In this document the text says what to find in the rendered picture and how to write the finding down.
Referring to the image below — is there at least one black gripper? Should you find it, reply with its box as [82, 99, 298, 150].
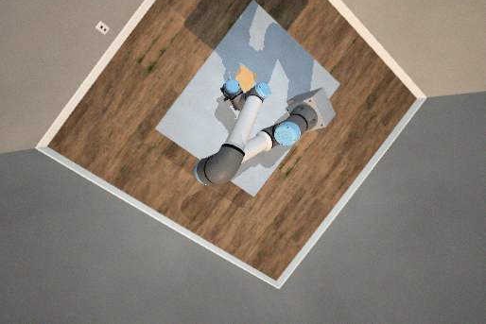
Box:
[220, 84, 230, 101]

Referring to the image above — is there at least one tan mat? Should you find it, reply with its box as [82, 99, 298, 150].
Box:
[234, 65, 257, 92]

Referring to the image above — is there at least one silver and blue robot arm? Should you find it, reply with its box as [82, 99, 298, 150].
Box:
[195, 78, 318, 185]

